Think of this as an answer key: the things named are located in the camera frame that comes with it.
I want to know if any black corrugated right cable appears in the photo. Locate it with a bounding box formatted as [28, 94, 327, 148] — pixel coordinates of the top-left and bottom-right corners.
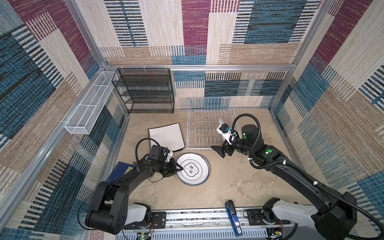
[231, 113, 384, 240]

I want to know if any white wire dish rack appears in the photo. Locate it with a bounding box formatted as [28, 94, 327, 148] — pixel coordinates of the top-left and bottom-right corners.
[187, 97, 236, 150]

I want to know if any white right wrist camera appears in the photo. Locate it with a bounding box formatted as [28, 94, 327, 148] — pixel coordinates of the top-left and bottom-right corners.
[217, 123, 238, 145]

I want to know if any white mesh wall basket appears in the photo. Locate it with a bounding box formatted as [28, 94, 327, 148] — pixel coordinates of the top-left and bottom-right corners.
[65, 71, 115, 135]

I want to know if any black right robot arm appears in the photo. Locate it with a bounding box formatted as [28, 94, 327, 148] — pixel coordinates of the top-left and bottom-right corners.
[211, 123, 358, 240]

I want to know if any aluminium mounting rail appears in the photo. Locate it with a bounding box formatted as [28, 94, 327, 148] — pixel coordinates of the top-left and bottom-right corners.
[80, 206, 334, 240]

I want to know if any pink calculator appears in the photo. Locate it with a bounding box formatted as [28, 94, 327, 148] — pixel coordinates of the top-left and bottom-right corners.
[88, 230, 105, 240]

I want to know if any black mesh shelf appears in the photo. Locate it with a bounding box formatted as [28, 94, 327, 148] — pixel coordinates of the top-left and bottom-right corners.
[112, 68, 175, 114]

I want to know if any blue stapler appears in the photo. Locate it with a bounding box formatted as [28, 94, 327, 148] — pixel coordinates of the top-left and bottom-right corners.
[225, 200, 243, 237]

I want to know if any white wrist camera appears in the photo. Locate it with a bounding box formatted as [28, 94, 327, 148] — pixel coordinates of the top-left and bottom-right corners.
[163, 148, 173, 163]
[217, 123, 238, 145]

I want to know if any white round plate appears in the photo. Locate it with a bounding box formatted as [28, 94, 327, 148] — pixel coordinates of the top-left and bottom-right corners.
[218, 119, 229, 134]
[177, 153, 211, 186]

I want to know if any blue book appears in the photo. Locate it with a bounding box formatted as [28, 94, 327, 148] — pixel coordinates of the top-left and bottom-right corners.
[107, 162, 135, 183]

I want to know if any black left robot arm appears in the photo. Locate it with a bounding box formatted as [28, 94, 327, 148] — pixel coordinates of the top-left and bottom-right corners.
[85, 145, 183, 235]

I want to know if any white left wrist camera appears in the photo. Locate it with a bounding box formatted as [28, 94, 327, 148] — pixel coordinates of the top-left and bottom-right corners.
[163, 148, 173, 163]

